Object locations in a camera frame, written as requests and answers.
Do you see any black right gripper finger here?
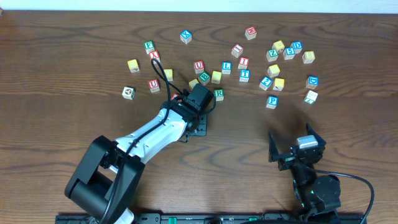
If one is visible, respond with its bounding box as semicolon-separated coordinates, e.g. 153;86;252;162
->
268;132;279;162
306;123;326;146

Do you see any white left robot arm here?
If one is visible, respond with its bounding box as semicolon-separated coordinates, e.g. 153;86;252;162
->
64;84;214;223

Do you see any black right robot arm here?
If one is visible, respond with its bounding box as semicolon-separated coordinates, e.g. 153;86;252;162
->
269;124;341;220

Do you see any green R wooden block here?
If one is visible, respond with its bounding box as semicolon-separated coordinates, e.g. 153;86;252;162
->
214;88;224;101

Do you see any red A wooden block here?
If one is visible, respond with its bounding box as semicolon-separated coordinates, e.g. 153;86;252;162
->
170;93;179;100

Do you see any green white Z block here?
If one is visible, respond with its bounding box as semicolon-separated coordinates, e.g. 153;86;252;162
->
304;90;318;105

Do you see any yellow acorn wooden block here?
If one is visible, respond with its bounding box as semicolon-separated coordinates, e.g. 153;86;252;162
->
188;79;199;90

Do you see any blue P wooden block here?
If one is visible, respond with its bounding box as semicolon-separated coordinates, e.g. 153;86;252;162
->
266;96;279;109

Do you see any green B wooden block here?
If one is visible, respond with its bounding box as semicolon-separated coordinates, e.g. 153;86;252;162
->
198;72;211;86

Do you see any yellow block beside B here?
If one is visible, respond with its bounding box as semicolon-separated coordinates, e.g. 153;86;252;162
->
211;71;222;84

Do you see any blue D block right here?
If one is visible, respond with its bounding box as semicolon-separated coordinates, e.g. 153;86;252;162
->
306;75;319;90

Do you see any blue d block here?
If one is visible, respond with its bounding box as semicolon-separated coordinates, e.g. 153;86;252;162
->
306;75;319;90
290;41;303;54

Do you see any red U block centre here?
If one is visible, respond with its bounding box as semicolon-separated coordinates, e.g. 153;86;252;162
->
194;60;205;74

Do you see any red u block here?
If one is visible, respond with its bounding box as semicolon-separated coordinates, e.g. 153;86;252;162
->
148;79;160;93
194;60;205;74

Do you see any red U block near left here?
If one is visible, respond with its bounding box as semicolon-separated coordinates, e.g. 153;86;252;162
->
148;79;160;93

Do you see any yellow O wooden block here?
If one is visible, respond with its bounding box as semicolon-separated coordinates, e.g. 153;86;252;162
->
164;69;174;82

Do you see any blue L wooden block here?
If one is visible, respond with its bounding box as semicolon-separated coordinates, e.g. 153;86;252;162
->
221;62;232;75

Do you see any yellow hammer wooden block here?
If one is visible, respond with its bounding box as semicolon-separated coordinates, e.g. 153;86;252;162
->
273;78;285;91

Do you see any blue T wooden block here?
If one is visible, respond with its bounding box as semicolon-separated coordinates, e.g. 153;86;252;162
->
239;70;251;82

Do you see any blue 2 wooden block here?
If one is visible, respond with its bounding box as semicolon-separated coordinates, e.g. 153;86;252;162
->
259;76;272;91

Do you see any soccer ball O wooden block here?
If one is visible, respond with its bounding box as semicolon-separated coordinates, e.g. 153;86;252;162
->
122;86;136;100

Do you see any red I block lower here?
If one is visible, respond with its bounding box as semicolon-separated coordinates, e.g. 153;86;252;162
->
238;57;249;70

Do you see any red i block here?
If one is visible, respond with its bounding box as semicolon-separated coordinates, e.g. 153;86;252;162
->
231;44;244;58
238;57;249;70

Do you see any yellow block mid right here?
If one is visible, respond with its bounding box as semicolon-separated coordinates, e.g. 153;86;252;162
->
267;64;280;78

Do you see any yellow 8 wooden block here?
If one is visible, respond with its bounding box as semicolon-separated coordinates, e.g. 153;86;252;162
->
302;51;315;64

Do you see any red I block upper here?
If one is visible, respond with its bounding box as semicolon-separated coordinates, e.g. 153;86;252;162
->
231;44;244;58

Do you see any red X wooden block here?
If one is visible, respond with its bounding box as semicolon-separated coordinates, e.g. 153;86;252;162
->
149;50;160;62

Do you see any blue 5 wooden block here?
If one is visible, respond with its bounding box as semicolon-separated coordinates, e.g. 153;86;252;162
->
283;47;295;60

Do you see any yellow G wooden block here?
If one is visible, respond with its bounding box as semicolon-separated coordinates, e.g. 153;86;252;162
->
127;59;139;73

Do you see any blue X wooden block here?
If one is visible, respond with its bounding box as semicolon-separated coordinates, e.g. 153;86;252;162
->
180;30;192;44

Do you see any blue D block upper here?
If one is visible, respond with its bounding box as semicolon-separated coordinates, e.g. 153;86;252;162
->
290;41;303;54

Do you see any green F wooden block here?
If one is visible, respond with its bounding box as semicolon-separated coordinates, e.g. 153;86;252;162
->
144;40;155;54

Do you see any green Z wooden block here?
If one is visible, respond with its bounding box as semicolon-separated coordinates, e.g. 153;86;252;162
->
266;49;279;62

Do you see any yellow block behind Z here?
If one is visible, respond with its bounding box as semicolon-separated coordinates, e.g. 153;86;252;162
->
272;40;285;54

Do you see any red block far back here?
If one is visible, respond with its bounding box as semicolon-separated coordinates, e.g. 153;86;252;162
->
245;26;257;40

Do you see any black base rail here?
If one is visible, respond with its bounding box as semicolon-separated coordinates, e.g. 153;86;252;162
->
55;211;364;224

